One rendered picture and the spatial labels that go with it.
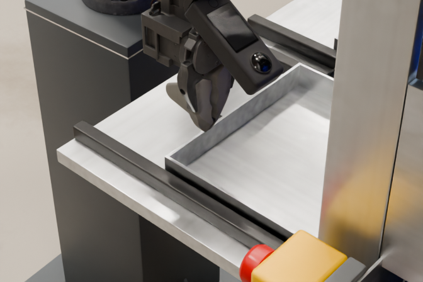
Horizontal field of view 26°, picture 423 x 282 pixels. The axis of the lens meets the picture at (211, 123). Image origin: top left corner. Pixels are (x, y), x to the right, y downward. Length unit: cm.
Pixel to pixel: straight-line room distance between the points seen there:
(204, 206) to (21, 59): 194
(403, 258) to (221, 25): 32
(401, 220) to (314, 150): 38
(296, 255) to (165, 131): 41
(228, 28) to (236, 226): 22
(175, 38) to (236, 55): 8
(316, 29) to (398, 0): 71
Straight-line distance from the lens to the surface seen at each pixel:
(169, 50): 102
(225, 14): 97
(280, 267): 79
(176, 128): 117
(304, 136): 116
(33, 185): 244
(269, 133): 116
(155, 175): 107
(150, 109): 120
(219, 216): 102
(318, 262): 80
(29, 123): 265
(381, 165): 75
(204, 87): 102
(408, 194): 75
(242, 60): 95
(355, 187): 78
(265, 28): 133
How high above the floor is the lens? 161
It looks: 38 degrees down
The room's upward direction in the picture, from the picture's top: straight up
